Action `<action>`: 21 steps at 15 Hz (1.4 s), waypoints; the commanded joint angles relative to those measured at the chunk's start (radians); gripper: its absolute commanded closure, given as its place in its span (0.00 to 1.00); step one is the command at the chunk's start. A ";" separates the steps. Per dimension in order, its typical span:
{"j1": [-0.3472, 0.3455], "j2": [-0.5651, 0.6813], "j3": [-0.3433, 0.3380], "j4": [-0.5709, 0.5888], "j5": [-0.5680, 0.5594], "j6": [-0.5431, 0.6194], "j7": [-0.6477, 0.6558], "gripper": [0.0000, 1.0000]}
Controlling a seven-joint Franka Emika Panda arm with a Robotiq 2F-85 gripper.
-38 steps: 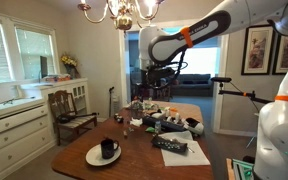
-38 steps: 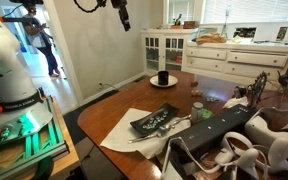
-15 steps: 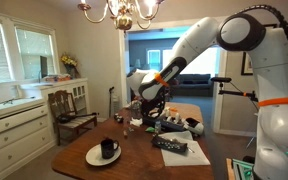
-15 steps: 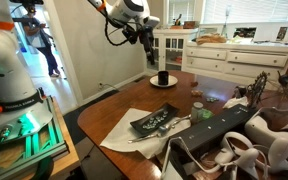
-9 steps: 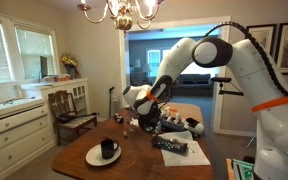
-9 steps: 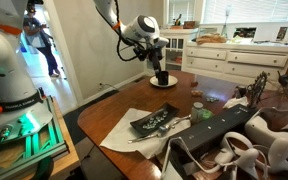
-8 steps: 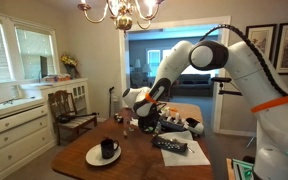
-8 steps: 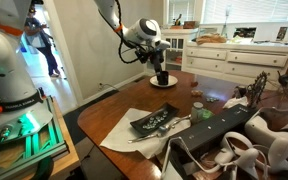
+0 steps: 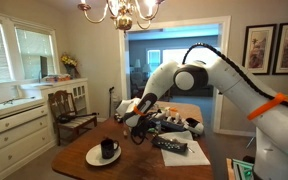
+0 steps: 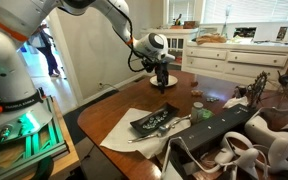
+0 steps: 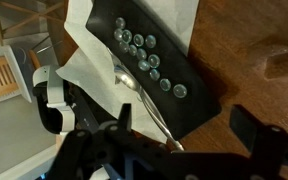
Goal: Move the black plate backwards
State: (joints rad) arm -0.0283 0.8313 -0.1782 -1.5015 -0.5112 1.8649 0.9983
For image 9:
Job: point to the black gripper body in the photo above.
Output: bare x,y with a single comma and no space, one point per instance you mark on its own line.
145,124

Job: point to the black rectangular plate with pebbles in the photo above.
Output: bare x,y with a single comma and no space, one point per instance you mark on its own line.
169,145

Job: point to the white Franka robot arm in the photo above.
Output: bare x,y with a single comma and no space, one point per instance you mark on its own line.
277,116

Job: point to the white round plate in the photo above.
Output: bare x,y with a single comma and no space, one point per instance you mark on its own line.
94,158

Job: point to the small brown object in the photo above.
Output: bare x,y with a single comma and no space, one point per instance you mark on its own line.
125,132

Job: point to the long black box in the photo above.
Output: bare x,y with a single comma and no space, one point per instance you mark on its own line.
170,125

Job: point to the white VR controller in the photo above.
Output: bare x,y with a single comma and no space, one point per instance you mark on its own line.
177,118
167,112

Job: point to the small dark object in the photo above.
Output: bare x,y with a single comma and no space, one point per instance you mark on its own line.
117,118

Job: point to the white cloth napkin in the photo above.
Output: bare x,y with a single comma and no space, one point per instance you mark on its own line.
184,158

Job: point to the black mug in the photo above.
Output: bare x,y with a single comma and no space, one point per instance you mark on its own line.
108,148

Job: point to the black cane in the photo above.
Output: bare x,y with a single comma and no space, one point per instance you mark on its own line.
111,100

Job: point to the white VR headset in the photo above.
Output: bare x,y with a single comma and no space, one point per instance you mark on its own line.
194,126

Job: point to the black object on chair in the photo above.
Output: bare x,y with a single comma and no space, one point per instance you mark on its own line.
77,117

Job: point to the white glass-door cabinet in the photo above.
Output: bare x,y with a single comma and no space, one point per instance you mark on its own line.
67,96

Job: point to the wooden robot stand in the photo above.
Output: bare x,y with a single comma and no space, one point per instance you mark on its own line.
229,170

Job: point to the wooden chair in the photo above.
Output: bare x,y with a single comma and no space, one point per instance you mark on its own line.
62,103

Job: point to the yellow flower bouquet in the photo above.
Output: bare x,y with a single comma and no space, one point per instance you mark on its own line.
69,61

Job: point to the brass chandelier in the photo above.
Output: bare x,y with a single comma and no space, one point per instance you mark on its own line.
122,20

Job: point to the black flat panel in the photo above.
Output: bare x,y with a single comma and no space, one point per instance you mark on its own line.
44,66

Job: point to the white dresser with drawers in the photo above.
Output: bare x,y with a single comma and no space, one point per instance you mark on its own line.
17,140

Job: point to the narrow white window blind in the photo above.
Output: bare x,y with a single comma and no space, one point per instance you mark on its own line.
34,53

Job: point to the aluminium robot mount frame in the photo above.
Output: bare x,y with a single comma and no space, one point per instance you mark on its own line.
244,170

